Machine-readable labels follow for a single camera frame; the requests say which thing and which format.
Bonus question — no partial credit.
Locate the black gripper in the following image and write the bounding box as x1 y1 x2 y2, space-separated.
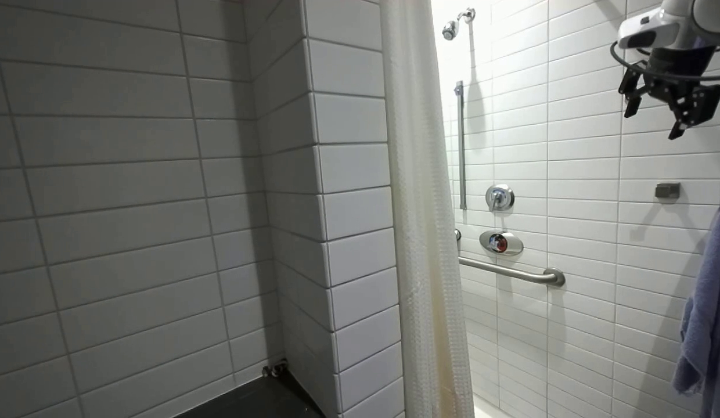
619 46 720 138

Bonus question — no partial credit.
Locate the white shower curtain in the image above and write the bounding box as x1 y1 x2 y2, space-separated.
382 0 475 418

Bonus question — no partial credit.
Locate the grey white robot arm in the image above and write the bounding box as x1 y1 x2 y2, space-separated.
610 0 720 138

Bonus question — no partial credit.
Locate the round chrome shower valve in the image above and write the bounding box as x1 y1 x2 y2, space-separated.
485 183 516 211

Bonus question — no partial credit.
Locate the chrome shower head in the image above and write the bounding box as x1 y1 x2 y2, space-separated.
442 7 476 38

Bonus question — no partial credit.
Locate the vertical chrome slide bar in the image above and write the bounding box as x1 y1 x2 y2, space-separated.
455 81 468 211

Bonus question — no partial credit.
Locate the horizontal chrome grab bar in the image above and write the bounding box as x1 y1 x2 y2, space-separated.
457 254 566 284

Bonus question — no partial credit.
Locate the blue hanging towel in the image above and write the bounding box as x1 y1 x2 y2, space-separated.
674 209 720 418

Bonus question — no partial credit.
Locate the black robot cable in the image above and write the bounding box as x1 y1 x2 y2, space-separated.
609 38 720 84

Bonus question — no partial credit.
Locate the grey wall hook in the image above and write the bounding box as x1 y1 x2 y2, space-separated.
656 183 680 199

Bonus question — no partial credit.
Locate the chrome temperature control handle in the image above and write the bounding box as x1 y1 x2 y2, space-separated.
479 230 526 254

